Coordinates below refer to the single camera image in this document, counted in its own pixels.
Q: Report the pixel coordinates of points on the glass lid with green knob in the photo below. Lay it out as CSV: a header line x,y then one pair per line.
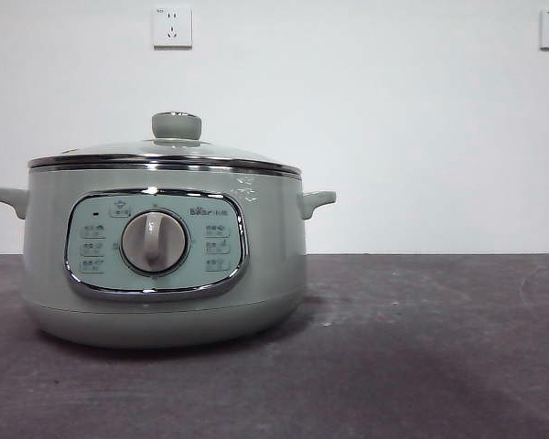
x,y
177,125

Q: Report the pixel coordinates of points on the pale green electric cooking pot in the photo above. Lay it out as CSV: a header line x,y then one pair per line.
x,y
265,238

